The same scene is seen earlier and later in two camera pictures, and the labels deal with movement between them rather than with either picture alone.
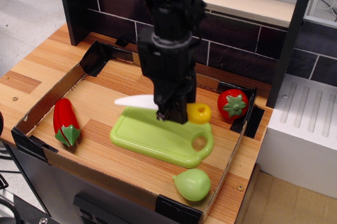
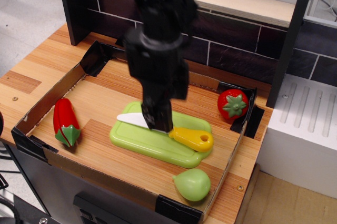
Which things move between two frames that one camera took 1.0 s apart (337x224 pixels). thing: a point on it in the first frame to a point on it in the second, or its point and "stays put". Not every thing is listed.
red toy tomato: [233, 103] stays put
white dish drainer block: [300, 145] stays put
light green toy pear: [192, 184] stays put
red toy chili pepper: [66, 123] stays put
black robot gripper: [168, 59] to [152, 57]
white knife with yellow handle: [197, 113] to [195, 140]
